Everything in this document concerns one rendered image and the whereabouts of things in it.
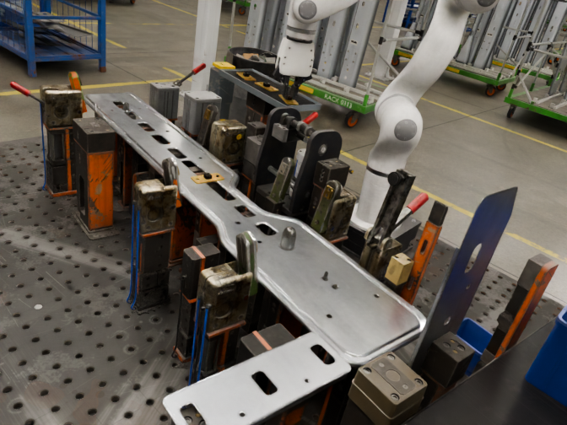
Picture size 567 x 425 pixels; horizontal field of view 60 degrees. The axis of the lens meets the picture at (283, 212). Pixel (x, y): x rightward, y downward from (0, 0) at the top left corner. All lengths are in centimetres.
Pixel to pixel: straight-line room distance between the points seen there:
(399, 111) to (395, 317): 69
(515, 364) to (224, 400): 49
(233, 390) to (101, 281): 74
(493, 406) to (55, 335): 93
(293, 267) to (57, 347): 57
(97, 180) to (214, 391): 91
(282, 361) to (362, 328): 18
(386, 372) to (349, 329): 16
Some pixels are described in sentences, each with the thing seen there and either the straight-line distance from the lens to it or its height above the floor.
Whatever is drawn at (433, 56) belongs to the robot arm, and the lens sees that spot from 151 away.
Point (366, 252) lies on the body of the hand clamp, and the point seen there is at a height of 102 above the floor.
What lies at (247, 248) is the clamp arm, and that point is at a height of 110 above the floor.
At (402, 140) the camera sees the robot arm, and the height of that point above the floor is 113.
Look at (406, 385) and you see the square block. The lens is 77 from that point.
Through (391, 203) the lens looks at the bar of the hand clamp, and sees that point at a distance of 105.
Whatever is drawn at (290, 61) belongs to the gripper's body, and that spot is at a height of 128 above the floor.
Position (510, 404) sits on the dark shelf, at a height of 103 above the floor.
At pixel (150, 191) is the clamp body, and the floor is 104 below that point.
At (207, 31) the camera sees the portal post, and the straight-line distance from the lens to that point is 505.
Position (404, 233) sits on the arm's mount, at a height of 80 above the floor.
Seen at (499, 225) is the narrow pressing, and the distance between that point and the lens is 77.
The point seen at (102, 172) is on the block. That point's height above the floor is 90.
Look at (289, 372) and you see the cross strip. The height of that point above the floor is 100.
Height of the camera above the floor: 158
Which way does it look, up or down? 29 degrees down
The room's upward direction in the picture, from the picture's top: 11 degrees clockwise
